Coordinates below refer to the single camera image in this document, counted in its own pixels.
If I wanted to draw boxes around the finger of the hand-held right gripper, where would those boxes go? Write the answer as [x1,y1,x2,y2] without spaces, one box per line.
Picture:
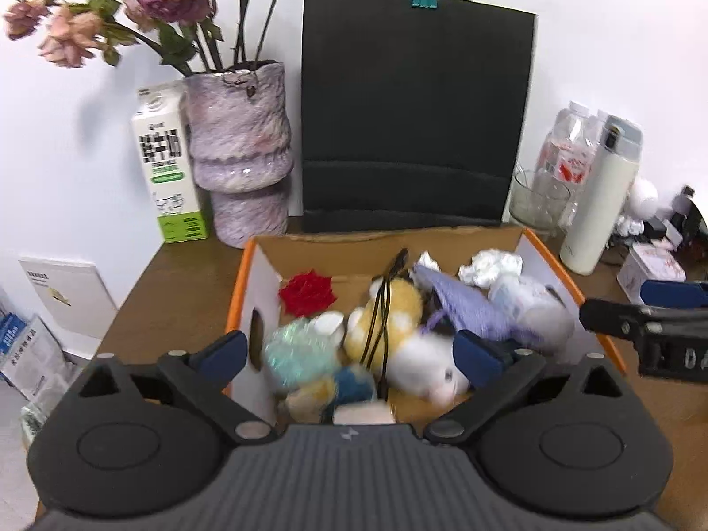
[579,299,708,345]
[640,280,708,309]

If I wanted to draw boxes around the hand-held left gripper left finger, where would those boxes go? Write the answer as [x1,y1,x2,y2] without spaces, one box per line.
[76,329,280,445]

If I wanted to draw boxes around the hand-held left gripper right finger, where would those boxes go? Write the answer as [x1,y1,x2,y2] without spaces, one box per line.
[425,329,626,446]

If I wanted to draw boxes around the purple drawstring bag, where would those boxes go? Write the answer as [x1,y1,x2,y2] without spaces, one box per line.
[412,264,548,344]

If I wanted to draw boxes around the white yellow plush sheep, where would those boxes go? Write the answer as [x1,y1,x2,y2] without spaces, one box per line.
[343,277,473,404]

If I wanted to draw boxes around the shiny teal pouf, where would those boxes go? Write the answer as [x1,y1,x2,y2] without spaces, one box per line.
[262,318,346,388]

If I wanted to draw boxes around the orange cardboard box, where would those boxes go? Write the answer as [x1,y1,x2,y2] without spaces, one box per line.
[224,225,628,427]

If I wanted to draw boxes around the large white tissue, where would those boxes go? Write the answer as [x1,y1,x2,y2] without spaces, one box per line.
[458,249,523,289]

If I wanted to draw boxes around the red artificial rose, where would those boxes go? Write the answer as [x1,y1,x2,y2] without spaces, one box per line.
[278,270,338,319]

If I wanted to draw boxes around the black multi-head charging cable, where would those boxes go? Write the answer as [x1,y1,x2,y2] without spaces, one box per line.
[362,249,410,399]

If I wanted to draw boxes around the blue yellow soft toy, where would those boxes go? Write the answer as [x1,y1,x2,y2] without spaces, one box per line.
[285,365,380,424]

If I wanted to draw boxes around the wooden desktop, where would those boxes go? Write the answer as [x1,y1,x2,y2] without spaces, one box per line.
[33,215,708,531]

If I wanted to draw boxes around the white round speaker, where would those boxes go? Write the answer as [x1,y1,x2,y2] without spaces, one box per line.
[622,176,660,236]

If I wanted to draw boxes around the white thermos flask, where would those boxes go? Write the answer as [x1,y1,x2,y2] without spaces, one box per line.
[560,114,644,276]

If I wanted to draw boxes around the clear glass cup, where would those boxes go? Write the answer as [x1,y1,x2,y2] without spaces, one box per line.
[508,169,572,236]

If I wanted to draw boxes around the white booklet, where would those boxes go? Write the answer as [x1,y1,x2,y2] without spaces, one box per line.
[18,256,118,341]

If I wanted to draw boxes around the clear water bottle red label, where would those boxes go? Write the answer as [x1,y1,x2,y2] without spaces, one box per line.
[534,100,601,227]

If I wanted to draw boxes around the white green milk carton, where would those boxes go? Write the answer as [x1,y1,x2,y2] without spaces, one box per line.
[130,82,210,244]

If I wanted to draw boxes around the stack of blue white boxes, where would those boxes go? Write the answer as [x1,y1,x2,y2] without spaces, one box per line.
[0,288,73,399]

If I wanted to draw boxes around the purple mottled vase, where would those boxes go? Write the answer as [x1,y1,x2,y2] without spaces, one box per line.
[182,60,293,250]

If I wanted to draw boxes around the black paper bag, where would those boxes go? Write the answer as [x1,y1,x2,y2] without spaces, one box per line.
[301,0,539,233]

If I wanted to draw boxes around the dried pink flowers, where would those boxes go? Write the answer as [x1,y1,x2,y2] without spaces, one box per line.
[3,0,333,76]

